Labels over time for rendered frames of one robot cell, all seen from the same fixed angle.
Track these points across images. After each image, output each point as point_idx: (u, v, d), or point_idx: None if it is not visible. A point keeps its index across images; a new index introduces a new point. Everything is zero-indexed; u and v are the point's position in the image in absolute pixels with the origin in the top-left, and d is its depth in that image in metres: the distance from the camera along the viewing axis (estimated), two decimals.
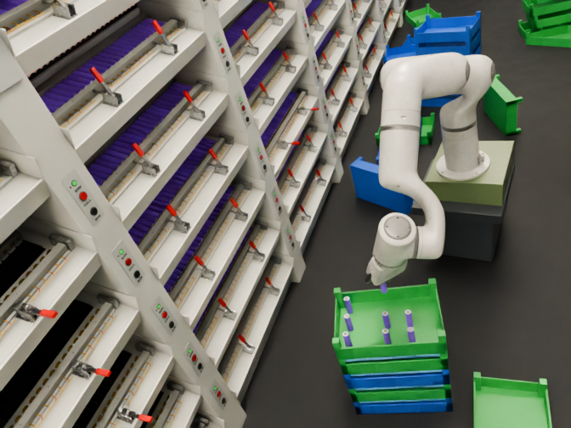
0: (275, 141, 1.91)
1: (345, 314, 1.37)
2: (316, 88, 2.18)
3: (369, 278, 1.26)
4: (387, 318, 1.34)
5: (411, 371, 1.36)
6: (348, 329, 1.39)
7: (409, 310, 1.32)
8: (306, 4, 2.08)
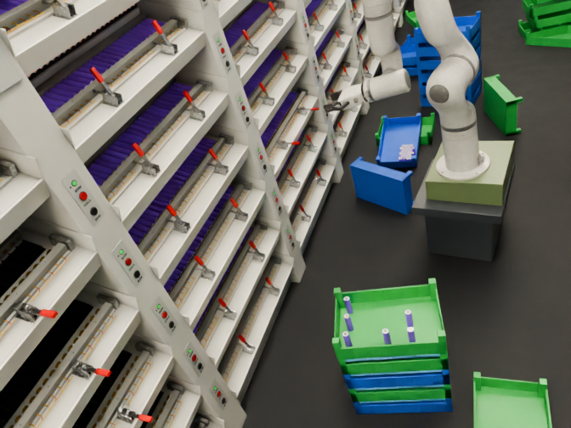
0: (275, 141, 1.91)
1: (345, 314, 1.37)
2: (316, 88, 2.18)
3: (345, 105, 1.77)
4: None
5: (411, 371, 1.36)
6: (348, 329, 1.39)
7: (409, 310, 1.32)
8: (306, 4, 2.08)
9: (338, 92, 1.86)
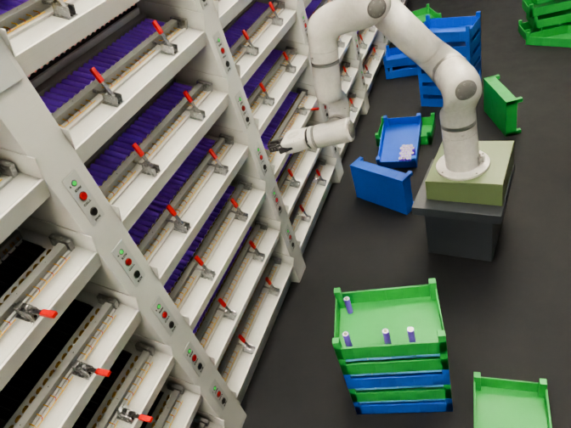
0: None
1: None
2: None
3: None
4: None
5: (411, 371, 1.36)
6: None
7: None
8: (306, 4, 2.08)
9: (279, 149, 1.77)
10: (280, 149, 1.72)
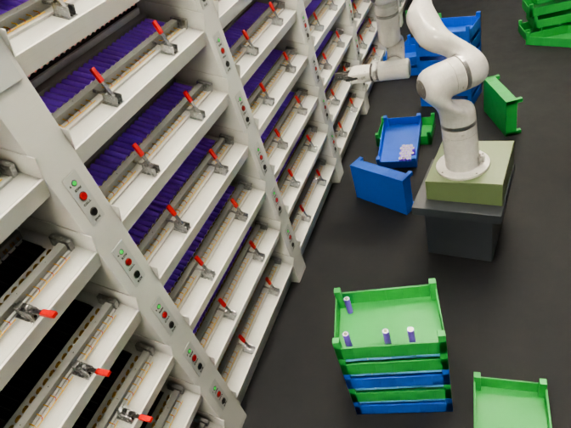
0: (271, 140, 1.91)
1: None
2: (316, 88, 2.18)
3: (351, 80, 2.09)
4: None
5: (411, 371, 1.36)
6: None
7: None
8: (306, 4, 2.08)
9: (343, 72, 2.14)
10: None
